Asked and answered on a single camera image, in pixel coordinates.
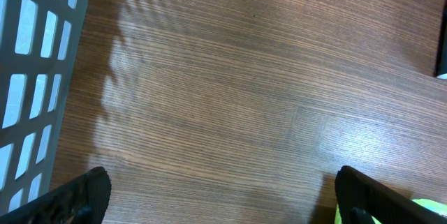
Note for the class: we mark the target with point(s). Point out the white barcode scanner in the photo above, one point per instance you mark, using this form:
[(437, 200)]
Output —
[(440, 66)]

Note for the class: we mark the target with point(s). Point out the grey plastic basket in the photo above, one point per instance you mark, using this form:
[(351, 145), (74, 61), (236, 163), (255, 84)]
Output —
[(39, 43)]

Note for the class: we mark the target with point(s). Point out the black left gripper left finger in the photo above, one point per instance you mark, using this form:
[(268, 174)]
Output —
[(83, 200)]

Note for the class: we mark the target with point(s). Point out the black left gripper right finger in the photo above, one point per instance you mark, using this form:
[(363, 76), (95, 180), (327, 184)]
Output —
[(362, 199)]

